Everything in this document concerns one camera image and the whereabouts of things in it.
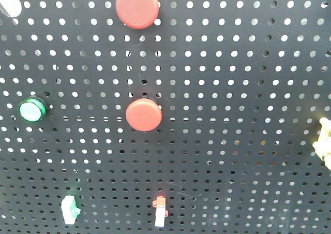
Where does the lower red mushroom button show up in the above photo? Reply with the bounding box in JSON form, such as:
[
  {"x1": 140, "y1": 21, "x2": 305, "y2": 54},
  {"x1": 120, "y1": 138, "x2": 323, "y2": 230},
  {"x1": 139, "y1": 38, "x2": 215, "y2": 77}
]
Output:
[{"x1": 126, "y1": 98, "x2": 162, "y2": 131}]

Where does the red mushroom button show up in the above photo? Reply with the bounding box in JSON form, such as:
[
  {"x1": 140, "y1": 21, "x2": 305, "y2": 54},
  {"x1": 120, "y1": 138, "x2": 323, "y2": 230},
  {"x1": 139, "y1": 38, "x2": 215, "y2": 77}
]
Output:
[
  {"x1": 115, "y1": 0, "x2": 159, "y2": 30},
  {"x1": 126, "y1": 98, "x2": 162, "y2": 131}
]

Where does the upper red mushroom button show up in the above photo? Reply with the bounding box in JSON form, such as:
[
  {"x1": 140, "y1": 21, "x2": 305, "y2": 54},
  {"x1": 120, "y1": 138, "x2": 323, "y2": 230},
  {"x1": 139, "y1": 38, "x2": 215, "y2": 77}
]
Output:
[{"x1": 115, "y1": 0, "x2": 159, "y2": 30}]

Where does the green round push button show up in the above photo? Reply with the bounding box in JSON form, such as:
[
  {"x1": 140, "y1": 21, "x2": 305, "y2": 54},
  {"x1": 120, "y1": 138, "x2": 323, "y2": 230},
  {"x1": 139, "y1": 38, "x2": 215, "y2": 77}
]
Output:
[{"x1": 18, "y1": 96, "x2": 48, "y2": 123}]

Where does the black perforated pegboard panel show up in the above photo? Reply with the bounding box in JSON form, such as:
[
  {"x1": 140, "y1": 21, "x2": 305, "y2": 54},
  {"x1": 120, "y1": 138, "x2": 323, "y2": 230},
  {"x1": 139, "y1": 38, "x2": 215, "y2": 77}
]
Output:
[{"x1": 1, "y1": 0, "x2": 330, "y2": 233}]

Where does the red-white rocker switch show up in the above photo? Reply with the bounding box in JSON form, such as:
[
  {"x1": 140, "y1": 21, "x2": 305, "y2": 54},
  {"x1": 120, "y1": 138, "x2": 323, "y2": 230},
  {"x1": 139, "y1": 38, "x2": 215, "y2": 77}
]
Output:
[{"x1": 152, "y1": 196, "x2": 169, "y2": 227}]

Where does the green-white rocker switch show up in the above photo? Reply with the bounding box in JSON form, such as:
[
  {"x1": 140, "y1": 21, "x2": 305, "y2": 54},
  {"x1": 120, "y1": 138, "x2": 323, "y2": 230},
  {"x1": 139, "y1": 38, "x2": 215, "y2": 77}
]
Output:
[{"x1": 61, "y1": 195, "x2": 81, "y2": 225}]

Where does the yellow toggle switch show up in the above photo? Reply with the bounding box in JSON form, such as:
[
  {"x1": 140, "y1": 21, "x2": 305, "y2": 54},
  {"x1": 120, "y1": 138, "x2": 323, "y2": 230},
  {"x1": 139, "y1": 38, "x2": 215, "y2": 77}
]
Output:
[{"x1": 312, "y1": 117, "x2": 330, "y2": 170}]

